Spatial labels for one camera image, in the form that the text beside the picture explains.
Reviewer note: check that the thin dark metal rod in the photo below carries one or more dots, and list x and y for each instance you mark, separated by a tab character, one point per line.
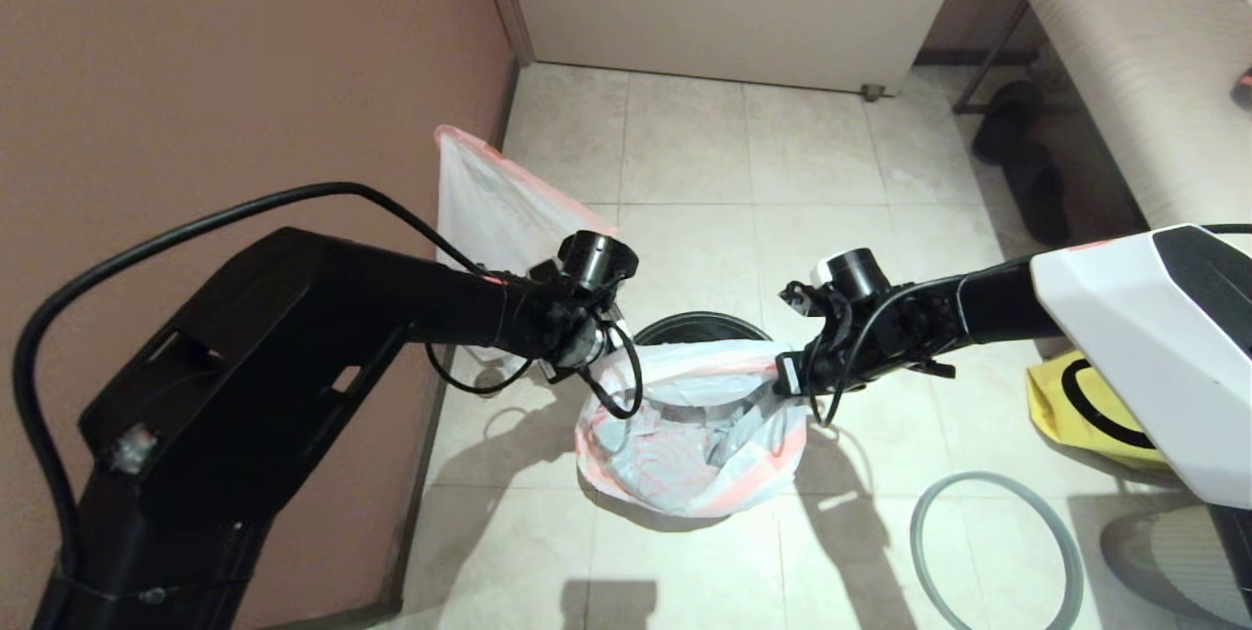
988	58

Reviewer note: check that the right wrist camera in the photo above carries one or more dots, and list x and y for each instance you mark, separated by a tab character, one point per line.
797	299

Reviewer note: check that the white red-printed plastic bag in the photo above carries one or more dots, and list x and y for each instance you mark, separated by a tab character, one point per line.
685	493

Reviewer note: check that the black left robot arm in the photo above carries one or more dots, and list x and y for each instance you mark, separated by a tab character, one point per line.
293	346

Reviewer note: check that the small grey door fitting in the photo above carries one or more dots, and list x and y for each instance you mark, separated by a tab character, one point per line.
872	93

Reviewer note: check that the yellow fabric bag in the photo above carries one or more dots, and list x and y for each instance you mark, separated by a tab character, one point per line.
1047	415

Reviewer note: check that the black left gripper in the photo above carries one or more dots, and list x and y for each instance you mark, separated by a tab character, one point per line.
582	346

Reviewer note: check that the small round brown floor disc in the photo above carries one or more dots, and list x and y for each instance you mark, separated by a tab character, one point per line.
489	381

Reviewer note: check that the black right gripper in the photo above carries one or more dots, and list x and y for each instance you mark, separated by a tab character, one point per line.
807	374

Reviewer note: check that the white garbage bag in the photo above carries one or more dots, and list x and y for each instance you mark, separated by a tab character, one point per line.
489	209

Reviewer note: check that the black round trash bin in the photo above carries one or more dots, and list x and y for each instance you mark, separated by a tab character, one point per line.
699	325

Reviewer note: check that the black slippers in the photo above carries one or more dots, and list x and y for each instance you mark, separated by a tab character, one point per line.
1027	160

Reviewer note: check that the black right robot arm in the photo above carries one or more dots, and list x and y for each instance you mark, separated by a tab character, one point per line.
1125	337

